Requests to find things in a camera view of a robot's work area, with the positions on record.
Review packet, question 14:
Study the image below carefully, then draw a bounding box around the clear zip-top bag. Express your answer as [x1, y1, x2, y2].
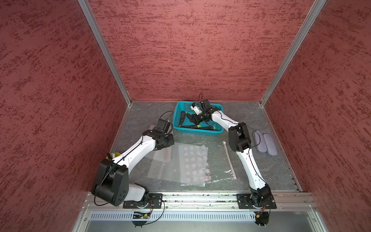
[146, 143, 182, 182]

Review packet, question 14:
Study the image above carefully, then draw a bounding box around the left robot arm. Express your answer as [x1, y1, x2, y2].
[91, 130, 174, 206]

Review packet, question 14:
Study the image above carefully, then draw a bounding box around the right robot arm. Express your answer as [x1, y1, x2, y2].
[190, 104, 273, 209]

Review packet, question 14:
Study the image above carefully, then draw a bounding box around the eggplant leftmost in basket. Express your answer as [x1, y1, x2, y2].
[178, 111, 187, 127]

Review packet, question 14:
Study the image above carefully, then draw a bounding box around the eggplant front right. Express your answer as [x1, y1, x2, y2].
[199, 126, 215, 131]

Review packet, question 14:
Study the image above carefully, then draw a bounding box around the pink dotted zip-top bag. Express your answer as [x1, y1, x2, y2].
[177, 144, 209, 187]

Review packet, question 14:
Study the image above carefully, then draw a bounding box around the clear bag with white zipper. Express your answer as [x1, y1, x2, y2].
[207, 141, 237, 183]

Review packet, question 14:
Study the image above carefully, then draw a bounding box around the teal plastic basket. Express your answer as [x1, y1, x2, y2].
[173, 101, 224, 136]

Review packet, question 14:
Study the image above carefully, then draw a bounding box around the purple roller left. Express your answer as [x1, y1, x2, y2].
[253, 130, 267, 153]

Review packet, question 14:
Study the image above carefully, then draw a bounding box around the purple roller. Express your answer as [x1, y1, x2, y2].
[263, 133, 278, 156]
[253, 130, 267, 153]

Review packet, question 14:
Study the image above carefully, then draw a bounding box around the purple roller right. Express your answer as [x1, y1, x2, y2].
[263, 133, 278, 156]

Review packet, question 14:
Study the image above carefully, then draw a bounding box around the left circuit board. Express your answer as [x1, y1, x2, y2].
[132, 212, 151, 220]

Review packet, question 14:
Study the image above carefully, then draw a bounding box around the right black connector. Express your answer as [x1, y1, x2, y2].
[255, 212, 270, 227]

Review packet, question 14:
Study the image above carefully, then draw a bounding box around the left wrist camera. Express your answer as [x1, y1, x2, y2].
[153, 119, 173, 135]

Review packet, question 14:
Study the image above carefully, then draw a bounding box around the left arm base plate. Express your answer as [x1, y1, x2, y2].
[123, 193, 164, 210]

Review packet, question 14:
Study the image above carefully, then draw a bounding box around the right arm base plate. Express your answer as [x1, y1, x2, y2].
[236, 193, 277, 210]

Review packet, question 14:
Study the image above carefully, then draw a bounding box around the aluminium front rail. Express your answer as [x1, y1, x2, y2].
[73, 191, 328, 232]

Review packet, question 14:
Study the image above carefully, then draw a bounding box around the left corner aluminium post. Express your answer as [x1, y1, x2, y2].
[78, 0, 132, 107]

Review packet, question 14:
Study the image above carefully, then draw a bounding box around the corner aluminium post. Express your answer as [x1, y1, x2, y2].
[78, 0, 132, 107]
[260, 0, 327, 108]

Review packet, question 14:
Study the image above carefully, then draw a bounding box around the right corner aluminium post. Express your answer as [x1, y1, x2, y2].
[260, 0, 327, 108]

